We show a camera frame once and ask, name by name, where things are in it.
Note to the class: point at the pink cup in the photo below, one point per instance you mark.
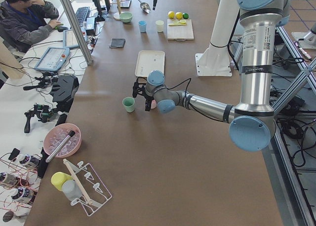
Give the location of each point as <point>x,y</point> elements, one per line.
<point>153,104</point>

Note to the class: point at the green cup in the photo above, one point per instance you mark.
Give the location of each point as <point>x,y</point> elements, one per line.
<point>129,104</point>

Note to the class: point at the pale yellow cup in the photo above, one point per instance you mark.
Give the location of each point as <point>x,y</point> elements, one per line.
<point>159,26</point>

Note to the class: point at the cream rabbit tray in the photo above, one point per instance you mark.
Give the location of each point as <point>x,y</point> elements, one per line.
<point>149,60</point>

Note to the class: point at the steel scoop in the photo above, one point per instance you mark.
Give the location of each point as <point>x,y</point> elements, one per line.
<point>145,7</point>

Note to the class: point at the whole yellow lemon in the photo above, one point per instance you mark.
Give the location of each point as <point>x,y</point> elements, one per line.
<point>179,15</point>
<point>171,14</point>

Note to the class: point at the blue cup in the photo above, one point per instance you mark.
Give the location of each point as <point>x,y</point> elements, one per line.
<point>142,26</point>

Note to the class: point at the green lime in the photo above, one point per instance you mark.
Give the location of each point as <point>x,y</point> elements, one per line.
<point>185,16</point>

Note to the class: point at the pale green bowl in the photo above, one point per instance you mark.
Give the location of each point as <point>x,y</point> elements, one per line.
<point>126,17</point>

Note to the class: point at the wooden stand with base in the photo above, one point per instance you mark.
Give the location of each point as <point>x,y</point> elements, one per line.
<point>116,14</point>

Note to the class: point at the bamboo cutting board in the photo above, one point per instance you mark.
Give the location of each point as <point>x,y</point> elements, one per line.
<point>180,33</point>

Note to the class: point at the grey folded cloth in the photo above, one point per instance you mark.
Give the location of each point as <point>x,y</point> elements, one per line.
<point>117,43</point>

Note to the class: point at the black keyboard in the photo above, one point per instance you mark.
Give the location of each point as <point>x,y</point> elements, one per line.
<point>81,15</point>

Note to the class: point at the steel muddler black tip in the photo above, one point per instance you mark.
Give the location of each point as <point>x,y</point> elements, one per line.
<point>60,146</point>

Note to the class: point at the teach pendant tablet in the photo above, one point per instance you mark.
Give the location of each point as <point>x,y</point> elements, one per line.
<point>53,59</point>
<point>69,39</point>

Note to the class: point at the grey upturned cup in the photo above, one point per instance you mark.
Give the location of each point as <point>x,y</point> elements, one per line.
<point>71,190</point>

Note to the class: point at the yellow upturned cup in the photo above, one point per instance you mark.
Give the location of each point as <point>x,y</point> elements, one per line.
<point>59,178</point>

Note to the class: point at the seated person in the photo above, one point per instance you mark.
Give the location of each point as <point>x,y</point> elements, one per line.
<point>28,22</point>

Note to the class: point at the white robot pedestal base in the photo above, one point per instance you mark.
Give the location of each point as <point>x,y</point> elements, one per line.
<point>214,61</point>

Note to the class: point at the aluminium frame post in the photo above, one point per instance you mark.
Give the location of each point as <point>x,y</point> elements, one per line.
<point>77,31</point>

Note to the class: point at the white wire cup rack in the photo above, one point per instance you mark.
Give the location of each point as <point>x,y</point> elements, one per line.
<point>94,192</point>

